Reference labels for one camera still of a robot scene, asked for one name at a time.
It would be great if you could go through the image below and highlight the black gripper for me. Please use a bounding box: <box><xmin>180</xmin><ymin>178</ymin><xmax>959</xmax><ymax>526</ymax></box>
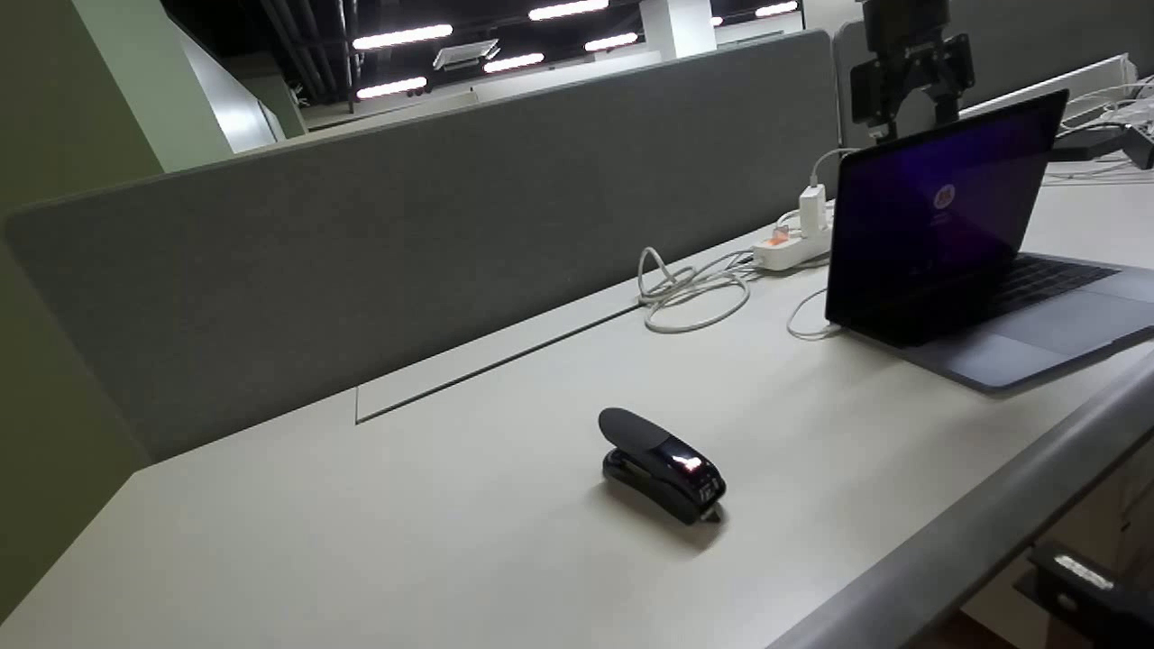
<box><xmin>851</xmin><ymin>0</ymin><xmax>974</xmax><ymax>145</ymax></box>

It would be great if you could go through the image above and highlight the grey open laptop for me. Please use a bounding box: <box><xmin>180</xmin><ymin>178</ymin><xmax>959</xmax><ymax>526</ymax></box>
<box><xmin>826</xmin><ymin>91</ymin><xmax>1154</xmax><ymax>392</ymax></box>

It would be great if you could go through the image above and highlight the white power adapter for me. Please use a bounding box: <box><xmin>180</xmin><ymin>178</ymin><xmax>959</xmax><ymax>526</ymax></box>
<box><xmin>798</xmin><ymin>179</ymin><xmax>826</xmax><ymax>233</ymax></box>

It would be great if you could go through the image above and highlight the white power strip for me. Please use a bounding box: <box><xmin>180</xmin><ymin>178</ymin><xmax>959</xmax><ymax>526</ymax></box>
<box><xmin>754</xmin><ymin>213</ymin><xmax>834</xmax><ymax>275</ymax></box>

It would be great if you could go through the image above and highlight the black stapler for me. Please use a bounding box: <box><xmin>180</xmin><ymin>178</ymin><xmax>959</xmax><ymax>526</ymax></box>
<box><xmin>597</xmin><ymin>408</ymin><xmax>723</xmax><ymax>526</ymax></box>

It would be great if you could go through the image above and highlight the grey desk partition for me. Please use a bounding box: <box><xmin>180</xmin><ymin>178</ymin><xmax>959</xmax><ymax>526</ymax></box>
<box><xmin>2</xmin><ymin>33</ymin><xmax>838</xmax><ymax>462</ymax></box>

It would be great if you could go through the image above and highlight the white charging cable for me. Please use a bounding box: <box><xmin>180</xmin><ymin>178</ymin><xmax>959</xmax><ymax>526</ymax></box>
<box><xmin>631</xmin><ymin>139</ymin><xmax>857</xmax><ymax>341</ymax></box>

